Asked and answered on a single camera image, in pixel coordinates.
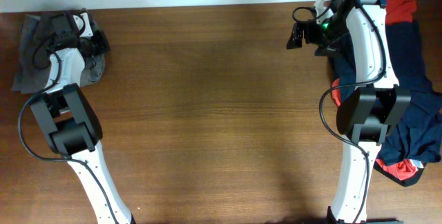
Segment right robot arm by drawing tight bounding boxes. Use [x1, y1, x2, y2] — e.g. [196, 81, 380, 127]
[287, 0, 411, 223]

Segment red and black garment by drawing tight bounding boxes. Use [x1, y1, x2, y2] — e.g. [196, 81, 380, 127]
[330, 0, 425, 187]

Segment navy blue garment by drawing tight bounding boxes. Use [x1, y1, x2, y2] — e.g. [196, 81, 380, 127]
[327, 19, 442, 167]

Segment grey shorts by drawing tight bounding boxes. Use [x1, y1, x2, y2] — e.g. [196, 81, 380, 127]
[11, 9, 105, 94]

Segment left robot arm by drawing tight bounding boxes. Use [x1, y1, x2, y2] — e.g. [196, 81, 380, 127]
[25, 9, 135, 223]

